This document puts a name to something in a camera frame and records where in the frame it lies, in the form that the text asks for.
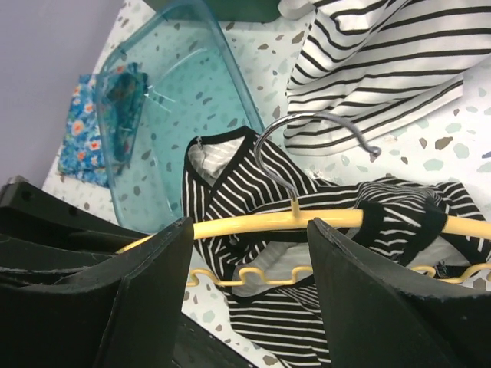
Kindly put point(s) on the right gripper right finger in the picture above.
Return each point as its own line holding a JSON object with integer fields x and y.
{"x": 377, "y": 313}

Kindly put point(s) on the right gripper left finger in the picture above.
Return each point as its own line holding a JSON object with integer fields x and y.
{"x": 123, "y": 312}

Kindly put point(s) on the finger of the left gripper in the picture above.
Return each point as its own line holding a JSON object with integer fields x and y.
{"x": 25, "y": 263}
{"x": 26, "y": 208}

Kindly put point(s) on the yellow plastic hanger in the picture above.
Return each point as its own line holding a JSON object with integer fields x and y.
{"x": 295, "y": 218}

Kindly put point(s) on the blue floral folded cloth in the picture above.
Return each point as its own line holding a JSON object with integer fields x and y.
{"x": 81, "y": 154}

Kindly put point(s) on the teal transparent plastic bin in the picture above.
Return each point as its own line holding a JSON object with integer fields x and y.
{"x": 173, "y": 79}

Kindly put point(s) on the green compartment organizer tray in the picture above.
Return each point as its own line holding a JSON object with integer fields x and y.
{"x": 260, "y": 11}

